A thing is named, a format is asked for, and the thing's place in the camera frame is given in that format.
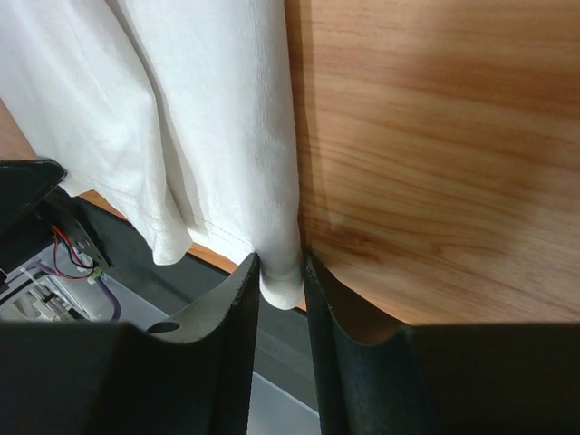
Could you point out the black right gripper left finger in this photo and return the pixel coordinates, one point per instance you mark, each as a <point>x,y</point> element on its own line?
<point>189,374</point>

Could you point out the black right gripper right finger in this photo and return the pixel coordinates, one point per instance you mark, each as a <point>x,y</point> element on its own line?
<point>375,374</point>

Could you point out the white and green raglan t-shirt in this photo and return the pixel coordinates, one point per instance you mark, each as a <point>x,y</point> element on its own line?
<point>178,113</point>

